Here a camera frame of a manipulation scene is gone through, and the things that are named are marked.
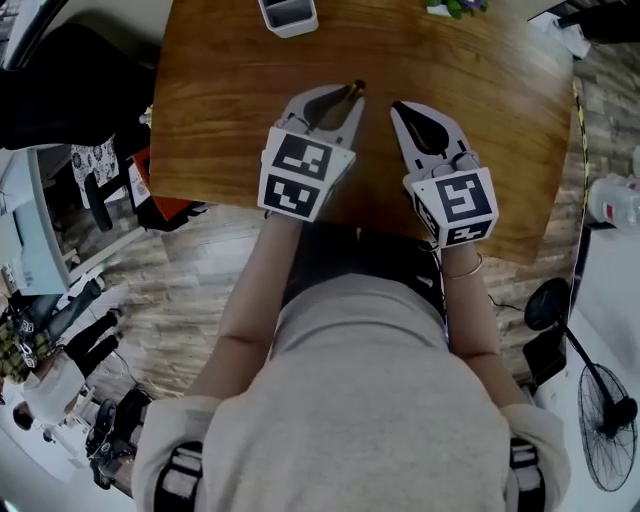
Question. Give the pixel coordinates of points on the black pedestal fan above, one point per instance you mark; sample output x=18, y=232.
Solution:
x=547, y=305

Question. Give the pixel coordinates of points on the patterned seat cushion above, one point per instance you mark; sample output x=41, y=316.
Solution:
x=95, y=162

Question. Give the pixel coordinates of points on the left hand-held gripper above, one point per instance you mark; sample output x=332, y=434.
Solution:
x=300, y=170

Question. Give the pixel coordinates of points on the person's right forearm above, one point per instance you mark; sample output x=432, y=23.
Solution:
x=472, y=315

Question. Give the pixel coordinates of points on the white pen holder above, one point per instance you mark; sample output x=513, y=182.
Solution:
x=290, y=22

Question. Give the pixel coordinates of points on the person's left forearm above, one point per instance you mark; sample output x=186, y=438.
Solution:
x=250, y=310

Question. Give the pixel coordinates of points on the clear water jug red label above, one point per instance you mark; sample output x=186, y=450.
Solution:
x=615, y=197

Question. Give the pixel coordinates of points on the black flat box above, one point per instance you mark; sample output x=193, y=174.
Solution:
x=545, y=357

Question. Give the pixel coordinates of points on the small potted flower plant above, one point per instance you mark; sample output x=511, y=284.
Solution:
x=457, y=6

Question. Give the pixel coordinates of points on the person's beige shirt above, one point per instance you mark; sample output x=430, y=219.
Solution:
x=360, y=400

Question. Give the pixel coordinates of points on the person's dark trousers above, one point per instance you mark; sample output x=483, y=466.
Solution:
x=350, y=250

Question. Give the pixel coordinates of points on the white desk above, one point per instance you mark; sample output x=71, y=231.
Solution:
x=35, y=230

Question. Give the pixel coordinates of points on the black mesh office chair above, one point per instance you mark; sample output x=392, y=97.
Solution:
x=65, y=90

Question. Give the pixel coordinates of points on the red box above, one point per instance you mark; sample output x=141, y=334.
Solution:
x=170, y=207

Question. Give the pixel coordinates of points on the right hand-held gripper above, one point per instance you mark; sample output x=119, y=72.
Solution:
x=460, y=200

